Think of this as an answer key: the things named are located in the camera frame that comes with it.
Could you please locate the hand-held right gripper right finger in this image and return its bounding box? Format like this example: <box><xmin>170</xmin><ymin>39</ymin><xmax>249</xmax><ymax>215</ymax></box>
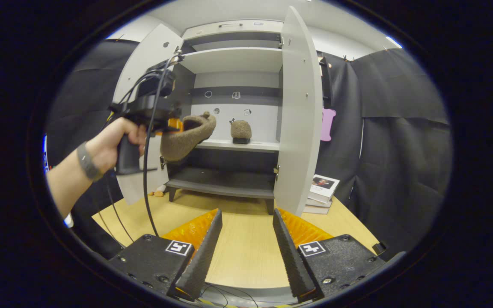
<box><xmin>272</xmin><ymin>208</ymin><xmax>388</xmax><ymax>300</ymax></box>

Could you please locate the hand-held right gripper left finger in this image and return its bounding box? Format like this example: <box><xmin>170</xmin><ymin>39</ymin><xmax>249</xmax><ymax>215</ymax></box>
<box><xmin>107</xmin><ymin>208</ymin><xmax>223</xmax><ymax>300</ymax></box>

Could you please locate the brown fuzzy shoe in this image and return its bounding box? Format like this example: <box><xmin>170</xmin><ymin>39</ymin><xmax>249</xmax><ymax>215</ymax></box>
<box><xmin>230</xmin><ymin>120</ymin><xmax>252</xmax><ymax>145</ymax></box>
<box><xmin>160</xmin><ymin>112</ymin><xmax>217</xmax><ymax>162</ymax></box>

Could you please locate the white shoe cabinet door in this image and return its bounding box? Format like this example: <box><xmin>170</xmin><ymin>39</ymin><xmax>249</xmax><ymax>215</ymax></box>
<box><xmin>273</xmin><ymin>6</ymin><xmax>323</xmax><ymax>216</ymax></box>
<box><xmin>113</xmin><ymin>24</ymin><xmax>185</xmax><ymax>206</ymax></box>

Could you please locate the grey white shoe cabinet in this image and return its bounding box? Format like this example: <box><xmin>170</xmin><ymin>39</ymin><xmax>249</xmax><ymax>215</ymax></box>
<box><xmin>113</xmin><ymin>6</ymin><xmax>328</xmax><ymax>216</ymax></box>

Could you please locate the white book with photo cover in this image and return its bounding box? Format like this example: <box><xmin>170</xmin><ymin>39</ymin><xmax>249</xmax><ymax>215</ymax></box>
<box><xmin>308</xmin><ymin>174</ymin><xmax>341</xmax><ymax>204</ymax></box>

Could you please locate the grey wristband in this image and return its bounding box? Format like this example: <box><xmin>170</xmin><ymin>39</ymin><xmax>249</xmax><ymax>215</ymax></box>
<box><xmin>77</xmin><ymin>141</ymin><xmax>104</xmax><ymax>182</ymax></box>

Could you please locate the black backdrop cloth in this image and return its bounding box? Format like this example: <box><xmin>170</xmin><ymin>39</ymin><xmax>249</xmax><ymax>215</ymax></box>
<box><xmin>45</xmin><ymin>38</ymin><xmax>452</xmax><ymax>257</ymax></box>

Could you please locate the black cable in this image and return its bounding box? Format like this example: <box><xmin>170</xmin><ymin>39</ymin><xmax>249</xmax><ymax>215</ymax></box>
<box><xmin>142</xmin><ymin>50</ymin><xmax>185</xmax><ymax>238</ymax></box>

